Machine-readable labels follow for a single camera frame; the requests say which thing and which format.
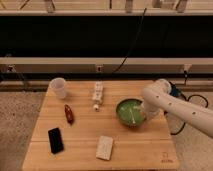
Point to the white tube with cap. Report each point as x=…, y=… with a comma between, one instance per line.
x=97, y=95

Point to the red brown chili pepper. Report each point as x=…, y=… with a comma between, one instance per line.
x=69, y=114

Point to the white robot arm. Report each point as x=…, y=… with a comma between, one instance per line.
x=157, y=96

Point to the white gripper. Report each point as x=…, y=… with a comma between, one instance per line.
x=149, y=110

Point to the translucent plastic cup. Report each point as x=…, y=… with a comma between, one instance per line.
x=58, y=86

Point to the beige sponge block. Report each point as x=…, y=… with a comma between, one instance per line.
x=104, y=147

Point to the green ceramic bowl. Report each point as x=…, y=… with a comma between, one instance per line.
x=123, y=111

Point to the black smartphone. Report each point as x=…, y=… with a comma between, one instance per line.
x=55, y=139

